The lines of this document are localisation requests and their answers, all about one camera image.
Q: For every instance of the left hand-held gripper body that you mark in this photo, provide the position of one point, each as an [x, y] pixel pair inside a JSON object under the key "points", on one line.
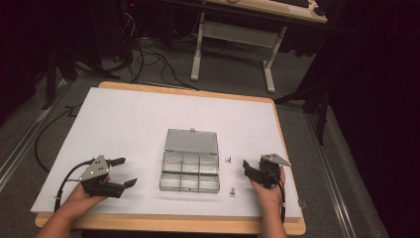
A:
{"points": [[99, 186]]}

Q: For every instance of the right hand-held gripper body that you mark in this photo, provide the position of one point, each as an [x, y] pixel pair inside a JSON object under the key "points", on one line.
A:
{"points": [[262, 175]]}

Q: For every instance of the small metal screw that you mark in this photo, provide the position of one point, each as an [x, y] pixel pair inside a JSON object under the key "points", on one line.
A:
{"points": [[232, 191], [228, 160]]}

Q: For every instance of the clear plastic compartment box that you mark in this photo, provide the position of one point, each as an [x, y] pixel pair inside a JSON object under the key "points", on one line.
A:
{"points": [[189, 165]]}

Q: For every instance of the person's right hand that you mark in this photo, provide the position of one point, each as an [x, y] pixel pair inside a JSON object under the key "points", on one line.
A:
{"points": [[270, 196]]}

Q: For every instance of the person's left hand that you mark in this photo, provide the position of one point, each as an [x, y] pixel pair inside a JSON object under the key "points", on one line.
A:
{"points": [[79, 200]]}

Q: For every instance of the white board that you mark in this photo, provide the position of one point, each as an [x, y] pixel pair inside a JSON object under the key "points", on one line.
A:
{"points": [[132, 115]]}

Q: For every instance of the black metal stand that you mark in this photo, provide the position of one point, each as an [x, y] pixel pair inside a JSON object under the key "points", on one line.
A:
{"points": [[322, 122], [52, 82]]}

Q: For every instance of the white-legged wooden desk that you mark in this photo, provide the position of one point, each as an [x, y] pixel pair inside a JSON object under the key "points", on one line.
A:
{"points": [[237, 34]]}

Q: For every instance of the black computer tower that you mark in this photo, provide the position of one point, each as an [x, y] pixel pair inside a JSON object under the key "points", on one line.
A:
{"points": [[109, 26]]}

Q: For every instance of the black computer mouse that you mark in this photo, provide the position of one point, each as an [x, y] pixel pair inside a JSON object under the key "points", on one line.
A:
{"points": [[319, 11]]}

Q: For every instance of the black keyboard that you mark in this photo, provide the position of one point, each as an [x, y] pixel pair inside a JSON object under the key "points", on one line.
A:
{"points": [[292, 2]]}

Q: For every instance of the metal floor rail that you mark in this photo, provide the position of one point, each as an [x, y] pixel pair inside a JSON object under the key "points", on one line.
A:
{"points": [[20, 148], [333, 195]]}

